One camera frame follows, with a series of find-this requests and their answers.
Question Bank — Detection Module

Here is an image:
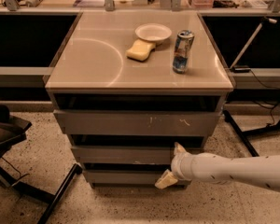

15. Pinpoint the white rod with black base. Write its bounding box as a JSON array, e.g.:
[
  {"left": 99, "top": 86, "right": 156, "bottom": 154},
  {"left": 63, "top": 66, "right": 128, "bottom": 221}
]
[{"left": 230, "top": 17, "right": 277, "bottom": 73}]

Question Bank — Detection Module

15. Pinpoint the grey drawer cabinet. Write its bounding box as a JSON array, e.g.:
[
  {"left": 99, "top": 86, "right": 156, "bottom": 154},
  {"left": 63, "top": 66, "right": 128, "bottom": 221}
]
[{"left": 43, "top": 10, "right": 235, "bottom": 190}]

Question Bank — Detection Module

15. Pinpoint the black stand right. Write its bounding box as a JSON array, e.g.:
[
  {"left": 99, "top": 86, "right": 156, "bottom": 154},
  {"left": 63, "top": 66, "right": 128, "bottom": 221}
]
[{"left": 223, "top": 110, "right": 280, "bottom": 157}]

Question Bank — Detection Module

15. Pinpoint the black stand left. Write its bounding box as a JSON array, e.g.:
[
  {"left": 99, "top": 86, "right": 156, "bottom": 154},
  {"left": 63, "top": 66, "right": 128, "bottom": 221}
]
[{"left": 0, "top": 105, "right": 82, "bottom": 224}]

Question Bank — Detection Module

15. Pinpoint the grey top drawer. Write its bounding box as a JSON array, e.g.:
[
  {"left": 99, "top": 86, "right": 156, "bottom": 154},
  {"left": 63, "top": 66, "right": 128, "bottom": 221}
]
[{"left": 54, "top": 110, "right": 220, "bottom": 136}]

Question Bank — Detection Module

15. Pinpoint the grey bottom drawer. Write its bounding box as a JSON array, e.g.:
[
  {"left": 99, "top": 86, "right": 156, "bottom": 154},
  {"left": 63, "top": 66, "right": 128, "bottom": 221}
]
[{"left": 82, "top": 169, "right": 195, "bottom": 187}]

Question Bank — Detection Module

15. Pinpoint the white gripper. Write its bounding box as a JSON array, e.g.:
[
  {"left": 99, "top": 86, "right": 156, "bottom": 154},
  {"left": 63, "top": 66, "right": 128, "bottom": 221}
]
[{"left": 155, "top": 142, "right": 193, "bottom": 189}]

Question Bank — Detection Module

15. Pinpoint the yellow sponge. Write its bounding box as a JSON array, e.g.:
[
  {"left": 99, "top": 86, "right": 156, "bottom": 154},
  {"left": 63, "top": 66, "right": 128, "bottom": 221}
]
[{"left": 125, "top": 39, "right": 156, "bottom": 62}]

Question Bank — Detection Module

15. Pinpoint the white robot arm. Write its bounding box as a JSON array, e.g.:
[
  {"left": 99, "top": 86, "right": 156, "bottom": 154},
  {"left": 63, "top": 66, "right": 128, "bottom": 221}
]
[{"left": 155, "top": 143, "right": 280, "bottom": 192}]

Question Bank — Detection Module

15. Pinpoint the blue silver drink can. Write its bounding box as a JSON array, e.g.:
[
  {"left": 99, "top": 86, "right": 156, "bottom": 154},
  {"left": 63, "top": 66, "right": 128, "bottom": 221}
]
[{"left": 173, "top": 30, "right": 195, "bottom": 74}]

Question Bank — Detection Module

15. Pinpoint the white bowl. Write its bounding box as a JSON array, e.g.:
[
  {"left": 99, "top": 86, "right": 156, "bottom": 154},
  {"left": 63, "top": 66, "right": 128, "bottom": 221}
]
[{"left": 135, "top": 23, "right": 172, "bottom": 44}]

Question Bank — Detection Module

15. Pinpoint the black stand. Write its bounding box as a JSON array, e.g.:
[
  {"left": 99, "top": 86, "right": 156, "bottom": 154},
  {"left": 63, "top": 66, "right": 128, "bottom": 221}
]
[
  {"left": 223, "top": 110, "right": 280, "bottom": 157},
  {"left": 0, "top": 105, "right": 82, "bottom": 224}
]

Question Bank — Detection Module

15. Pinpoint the grey drawer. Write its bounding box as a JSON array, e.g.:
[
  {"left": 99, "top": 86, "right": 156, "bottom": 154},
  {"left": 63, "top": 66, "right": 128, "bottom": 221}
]
[
  {"left": 82, "top": 169, "right": 195, "bottom": 187},
  {"left": 70, "top": 145, "right": 205, "bottom": 166},
  {"left": 54, "top": 110, "right": 220, "bottom": 136}
]

